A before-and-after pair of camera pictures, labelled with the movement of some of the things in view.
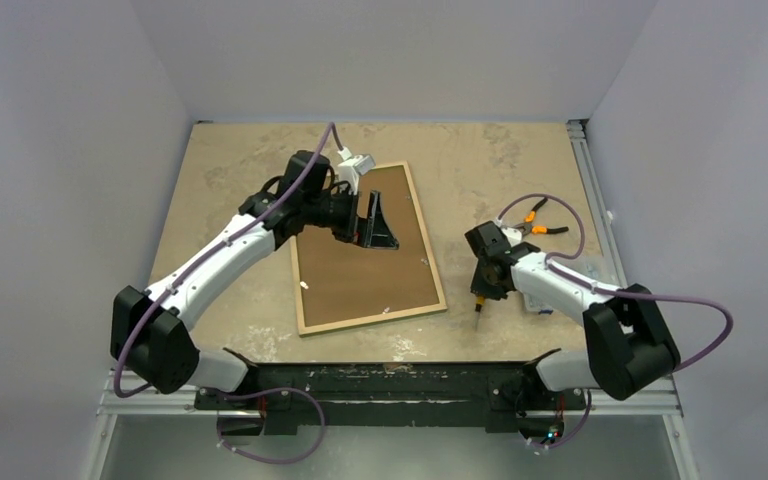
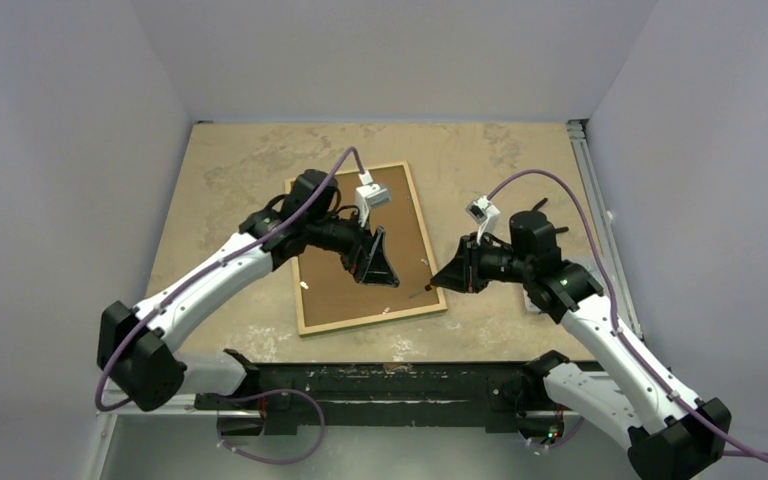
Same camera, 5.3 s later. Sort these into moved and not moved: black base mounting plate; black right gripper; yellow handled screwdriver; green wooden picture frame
Moved: black right gripper; yellow handled screwdriver
Not moved: green wooden picture frame; black base mounting plate
